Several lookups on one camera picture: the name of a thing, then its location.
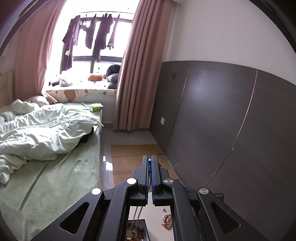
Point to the pink curtain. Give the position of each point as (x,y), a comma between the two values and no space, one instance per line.
(141,64)
(34,47)

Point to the green tissue box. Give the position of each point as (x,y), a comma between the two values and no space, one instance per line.
(95,107)

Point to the right pink curtain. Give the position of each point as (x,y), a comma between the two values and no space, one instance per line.
(141,64)

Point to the light green duvet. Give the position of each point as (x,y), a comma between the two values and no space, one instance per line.
(42,135)

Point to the dark cushion on sill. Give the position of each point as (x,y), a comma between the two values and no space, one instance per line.
(112,76)

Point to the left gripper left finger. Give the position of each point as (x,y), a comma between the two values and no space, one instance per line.
(101,214)

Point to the white wall socket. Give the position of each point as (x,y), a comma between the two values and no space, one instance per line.
(162,120)

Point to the flattened cardboard on floor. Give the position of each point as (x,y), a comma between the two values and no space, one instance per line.
(125,158)

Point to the left pink curtain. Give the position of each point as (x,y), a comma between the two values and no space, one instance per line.
(34,47)

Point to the dark hanging shirt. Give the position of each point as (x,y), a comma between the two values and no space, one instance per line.
(70,40)

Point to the light green pillow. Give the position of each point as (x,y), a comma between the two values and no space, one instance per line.
(23,107)

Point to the black jewelry box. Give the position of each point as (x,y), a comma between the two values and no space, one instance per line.
(137,230)

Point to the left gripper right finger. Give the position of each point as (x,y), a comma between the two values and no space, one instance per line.
(198,214)

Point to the dark hanging trousers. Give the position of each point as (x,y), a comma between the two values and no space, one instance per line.
(104,29)

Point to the green bed sheet mattress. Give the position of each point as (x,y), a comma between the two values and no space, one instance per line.
(41,191)

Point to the white side table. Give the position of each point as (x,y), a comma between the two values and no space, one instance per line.
(150,221)

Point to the patterned window seat cushion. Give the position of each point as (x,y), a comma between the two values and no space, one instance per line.
(70,95)

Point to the orange plush toy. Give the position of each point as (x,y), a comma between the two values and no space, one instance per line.
(95,78)

